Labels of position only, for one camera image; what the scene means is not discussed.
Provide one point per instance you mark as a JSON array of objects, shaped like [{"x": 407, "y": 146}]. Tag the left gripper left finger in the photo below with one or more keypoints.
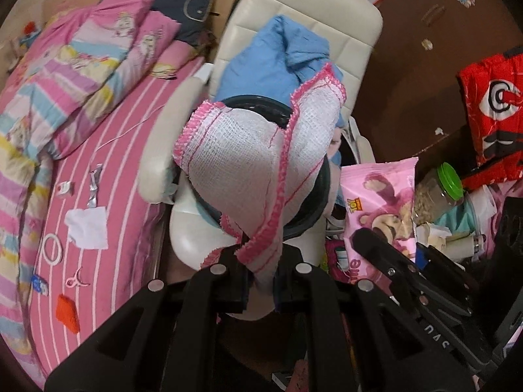
[{"x": 158, "y": 335}]

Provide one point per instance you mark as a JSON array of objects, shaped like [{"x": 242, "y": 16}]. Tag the black trash bin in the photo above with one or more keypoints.
[{"x": 313, "y": 205}]

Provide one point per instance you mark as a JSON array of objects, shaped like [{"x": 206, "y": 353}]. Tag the green lid glass jar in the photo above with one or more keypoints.
[{"x": 439, "y": 192}]

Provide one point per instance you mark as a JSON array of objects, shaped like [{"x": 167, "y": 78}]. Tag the colourful striped cartoon quilt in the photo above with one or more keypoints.
[{"x": 77, "y": 71}]

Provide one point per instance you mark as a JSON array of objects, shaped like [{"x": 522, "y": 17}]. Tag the white leather office chair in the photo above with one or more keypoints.
[{"x": 351, "y": 27}]

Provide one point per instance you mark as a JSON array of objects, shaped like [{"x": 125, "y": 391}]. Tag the pink snack wrapper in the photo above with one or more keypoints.
[{"x": 379, "y": 197}]

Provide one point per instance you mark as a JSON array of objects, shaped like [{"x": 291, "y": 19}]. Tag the white pink-edged gauze cloth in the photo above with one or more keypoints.
[{"x": 256, "y": 173}]

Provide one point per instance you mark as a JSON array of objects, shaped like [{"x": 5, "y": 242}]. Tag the pink yellow pillow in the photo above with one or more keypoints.
[{"x": 175, "y": 56}]

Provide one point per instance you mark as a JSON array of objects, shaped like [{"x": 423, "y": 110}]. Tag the red printed bag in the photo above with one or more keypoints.
[{"x": 492, "y": 95}]

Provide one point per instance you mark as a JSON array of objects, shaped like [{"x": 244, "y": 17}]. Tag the orange foam fruit net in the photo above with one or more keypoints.
[{"x": 66, "y": 313}]

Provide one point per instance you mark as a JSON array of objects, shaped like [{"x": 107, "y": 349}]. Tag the white paper tissue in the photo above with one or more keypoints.
[{"x": 87, "y": 228}]

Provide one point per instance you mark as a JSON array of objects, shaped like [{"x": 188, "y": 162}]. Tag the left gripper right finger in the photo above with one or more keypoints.
[{"x": 355, "y": 338}]

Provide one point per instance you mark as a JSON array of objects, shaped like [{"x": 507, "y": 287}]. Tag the blue jacket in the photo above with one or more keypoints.
[{"x": 281, "y": 57}]

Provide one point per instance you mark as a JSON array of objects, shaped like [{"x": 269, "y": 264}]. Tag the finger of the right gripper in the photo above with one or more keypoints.
[{"x": 392, "y": 257}]

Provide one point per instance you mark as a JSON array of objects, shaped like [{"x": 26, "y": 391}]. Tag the small pink white carton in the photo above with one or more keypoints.
[{"x": 65, "y": 188}]

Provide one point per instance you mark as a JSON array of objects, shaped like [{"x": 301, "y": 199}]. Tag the pink striped bed mattress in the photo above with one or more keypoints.
[{"x": 117, "y": 273}]

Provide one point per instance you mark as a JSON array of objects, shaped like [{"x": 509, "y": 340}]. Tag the red plush toy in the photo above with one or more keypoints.
[{"x": 30, "y": 32}]

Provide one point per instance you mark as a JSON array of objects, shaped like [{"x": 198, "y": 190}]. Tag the blue candy wrapper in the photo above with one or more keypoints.
[{"x": 39, "y": 285}]

